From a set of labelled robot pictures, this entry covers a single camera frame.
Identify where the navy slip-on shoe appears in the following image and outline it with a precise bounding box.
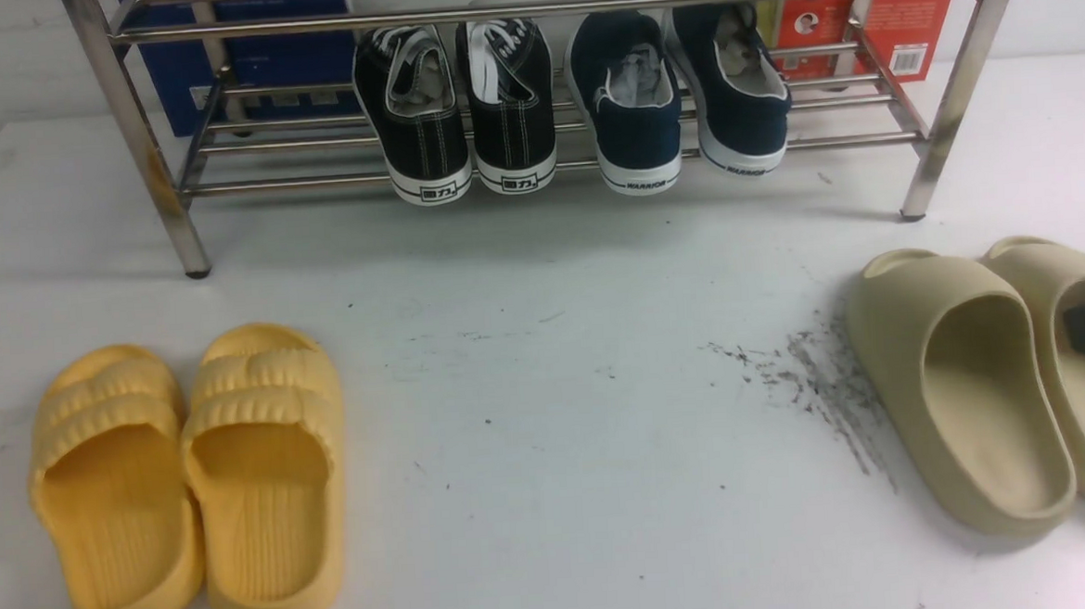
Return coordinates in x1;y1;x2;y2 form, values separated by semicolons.
563;9;682;196
662;2;794;177

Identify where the stainless steel shoe rack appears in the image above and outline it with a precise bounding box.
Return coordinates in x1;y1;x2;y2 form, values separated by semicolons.
62;0;1010;279

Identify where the right beige foam slide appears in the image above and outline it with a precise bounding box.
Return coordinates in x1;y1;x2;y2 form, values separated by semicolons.
982;234;1085;497

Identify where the beige foam slide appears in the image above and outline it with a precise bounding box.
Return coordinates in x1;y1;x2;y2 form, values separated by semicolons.
982;234;1085;497
845;249;1078;538

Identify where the left beige foam slide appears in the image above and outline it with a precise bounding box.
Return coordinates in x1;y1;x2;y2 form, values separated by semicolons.
845;249;1078;538

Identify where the red cardboard box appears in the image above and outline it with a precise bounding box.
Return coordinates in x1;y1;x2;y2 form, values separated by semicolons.
757;0;950;83

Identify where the right black canvas sneaker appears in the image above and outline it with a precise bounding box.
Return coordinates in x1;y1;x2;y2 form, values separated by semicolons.
455;18;558;196

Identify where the black canvas sneaker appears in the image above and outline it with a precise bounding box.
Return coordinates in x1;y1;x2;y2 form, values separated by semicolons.
352;25;473;208
455;18;558;196

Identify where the left black canvas sneaker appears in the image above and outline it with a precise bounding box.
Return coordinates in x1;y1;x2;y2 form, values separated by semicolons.
352;25;473;208

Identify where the right yellow rubber slipper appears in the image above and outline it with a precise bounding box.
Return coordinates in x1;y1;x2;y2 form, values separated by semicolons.
181;323;347;609

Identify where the yellow rubber slipper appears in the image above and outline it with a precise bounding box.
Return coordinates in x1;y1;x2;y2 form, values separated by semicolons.
28;344;206;609
181;323;347;609

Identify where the blue cardboard box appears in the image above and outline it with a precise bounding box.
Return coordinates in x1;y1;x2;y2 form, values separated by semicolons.
140;0;360;137

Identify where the left yellow rubber slipper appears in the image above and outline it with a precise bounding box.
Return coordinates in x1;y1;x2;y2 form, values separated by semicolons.
28;344;206;609

